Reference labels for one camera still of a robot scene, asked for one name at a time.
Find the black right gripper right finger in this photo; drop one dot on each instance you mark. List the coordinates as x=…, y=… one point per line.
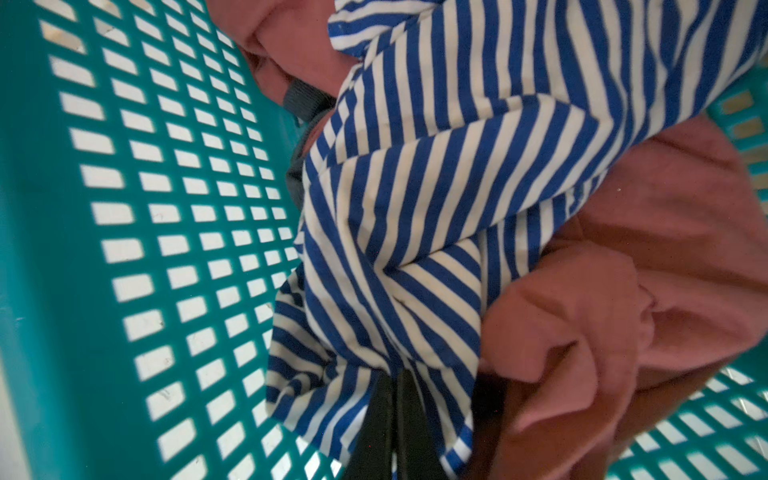
x=416, y=455

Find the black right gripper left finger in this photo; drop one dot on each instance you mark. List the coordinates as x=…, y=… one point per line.
x=372, y=456

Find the blue white striped tank top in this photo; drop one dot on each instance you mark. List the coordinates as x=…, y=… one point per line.
x=467, y=133

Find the pink red garment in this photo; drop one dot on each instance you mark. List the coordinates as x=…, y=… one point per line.
x=645, y=293

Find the teal plastic laundry basket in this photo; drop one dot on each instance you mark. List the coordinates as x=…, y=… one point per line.
x=146, y=229

